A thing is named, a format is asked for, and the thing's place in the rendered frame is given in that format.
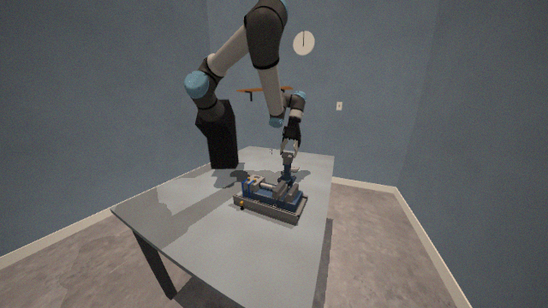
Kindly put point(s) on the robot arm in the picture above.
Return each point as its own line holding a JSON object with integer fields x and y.
{"x": 259, "y": 35}

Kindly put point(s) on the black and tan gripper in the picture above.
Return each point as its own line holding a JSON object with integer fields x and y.
{"x": 291, "y": 132}

